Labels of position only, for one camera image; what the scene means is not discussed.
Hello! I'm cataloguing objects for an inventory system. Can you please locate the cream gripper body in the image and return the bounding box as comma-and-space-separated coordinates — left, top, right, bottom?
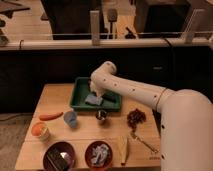
90, 81, 106, 97

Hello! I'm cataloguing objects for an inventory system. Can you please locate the blue sponge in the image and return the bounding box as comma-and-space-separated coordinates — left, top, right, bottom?
85, 94, 103, 106

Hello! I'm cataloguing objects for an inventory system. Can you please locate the green plastic tray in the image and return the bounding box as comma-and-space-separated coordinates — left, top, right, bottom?
70, 77, 122, 112

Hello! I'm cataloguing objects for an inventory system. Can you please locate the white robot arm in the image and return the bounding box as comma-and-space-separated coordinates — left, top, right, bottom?
90, 61, 213, 171

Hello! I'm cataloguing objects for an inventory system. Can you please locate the small metal cup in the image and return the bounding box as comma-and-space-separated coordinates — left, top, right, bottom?
95, 110, 107, 125

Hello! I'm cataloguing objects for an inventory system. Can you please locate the blue plastic cup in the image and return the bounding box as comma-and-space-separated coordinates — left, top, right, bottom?
64, 111, 77, 128

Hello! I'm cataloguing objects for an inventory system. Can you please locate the brown bead bunch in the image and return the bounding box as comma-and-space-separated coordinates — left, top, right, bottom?
127, 109, 146, 132

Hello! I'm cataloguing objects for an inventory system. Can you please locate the yellow wooden wedge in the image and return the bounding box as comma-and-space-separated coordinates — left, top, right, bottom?
118, 136, 128, 165

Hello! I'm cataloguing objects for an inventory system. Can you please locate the orange carrot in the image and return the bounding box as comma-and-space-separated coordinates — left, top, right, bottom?
38, 112, 63, 121

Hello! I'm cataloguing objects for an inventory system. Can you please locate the crumpled grey paper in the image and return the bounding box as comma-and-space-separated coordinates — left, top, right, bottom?
90, 144, 109, 167

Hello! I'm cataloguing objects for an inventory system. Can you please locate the purple bowl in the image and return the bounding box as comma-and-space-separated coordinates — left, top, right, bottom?
43, 141, 75, 171

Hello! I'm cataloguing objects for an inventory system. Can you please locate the orange and cream bowl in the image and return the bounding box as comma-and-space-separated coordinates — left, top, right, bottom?
31, 122, 50, 141

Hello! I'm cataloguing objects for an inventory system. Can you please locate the black box in bowl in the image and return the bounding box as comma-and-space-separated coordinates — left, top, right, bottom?
46, 149, 69, 171

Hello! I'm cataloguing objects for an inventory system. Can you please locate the white rail post left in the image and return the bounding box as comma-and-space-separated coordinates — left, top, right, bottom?
90, 10, 100, 46

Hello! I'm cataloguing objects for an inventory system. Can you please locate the white rail post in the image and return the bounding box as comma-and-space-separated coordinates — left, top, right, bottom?
90, 10, 100, 46
182, 9, 205, 43

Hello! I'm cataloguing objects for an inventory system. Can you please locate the white horizontal rail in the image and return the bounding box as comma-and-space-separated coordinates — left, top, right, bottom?
0, 37, 211, 51

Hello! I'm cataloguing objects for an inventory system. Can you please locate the white rail post right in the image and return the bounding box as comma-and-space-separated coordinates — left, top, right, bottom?
182, 9, 205, 43

